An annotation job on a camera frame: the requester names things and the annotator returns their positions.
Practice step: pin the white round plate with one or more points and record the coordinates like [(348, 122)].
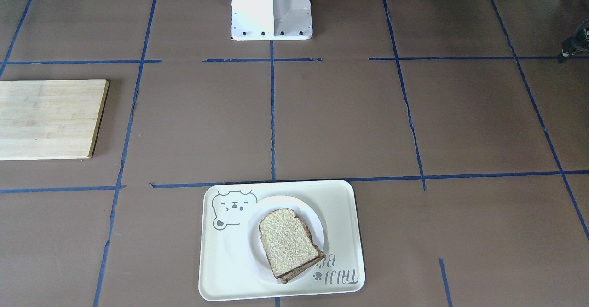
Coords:
[(253, 253)]

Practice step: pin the bread slice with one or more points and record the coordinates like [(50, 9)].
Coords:
[(288, 245)]

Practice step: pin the cream bear tray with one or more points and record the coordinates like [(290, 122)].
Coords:
[(223, 274)]

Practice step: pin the wooden cutting board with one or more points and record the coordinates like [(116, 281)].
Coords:
[(50, 119)]

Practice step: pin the white pedestal column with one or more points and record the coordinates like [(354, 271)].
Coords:
[(271, 20)]

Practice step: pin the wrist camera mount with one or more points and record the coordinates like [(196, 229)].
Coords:
[(576, 44)]

